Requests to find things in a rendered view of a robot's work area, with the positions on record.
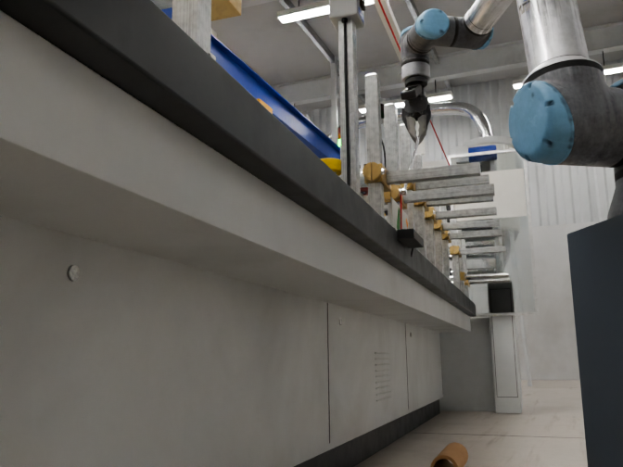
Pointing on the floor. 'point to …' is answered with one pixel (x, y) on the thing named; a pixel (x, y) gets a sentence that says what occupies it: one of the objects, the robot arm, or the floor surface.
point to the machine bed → (192, 365)
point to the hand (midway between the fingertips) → (417, 139)
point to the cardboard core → (458, 455)
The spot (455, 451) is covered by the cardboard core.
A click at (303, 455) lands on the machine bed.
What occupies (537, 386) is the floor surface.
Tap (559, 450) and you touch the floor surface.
